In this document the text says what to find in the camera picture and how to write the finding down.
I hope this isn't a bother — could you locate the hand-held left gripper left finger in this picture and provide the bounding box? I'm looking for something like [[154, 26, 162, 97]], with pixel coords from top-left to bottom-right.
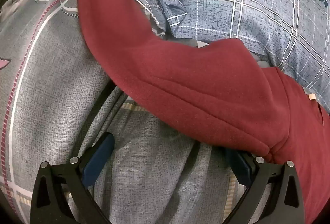
[[30, 133, 115, 224]]

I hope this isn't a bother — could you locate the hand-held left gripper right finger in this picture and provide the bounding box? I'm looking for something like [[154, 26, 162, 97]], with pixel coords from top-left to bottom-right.
[[225, 149, 306, 224]]

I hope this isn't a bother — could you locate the red fleece garment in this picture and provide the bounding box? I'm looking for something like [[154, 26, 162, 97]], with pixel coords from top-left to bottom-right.
[[77, 0, 330, 224]]

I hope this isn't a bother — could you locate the grey printed bed sheet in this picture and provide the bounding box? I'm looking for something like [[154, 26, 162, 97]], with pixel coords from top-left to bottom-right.
[[0, 0, 274, 224]]

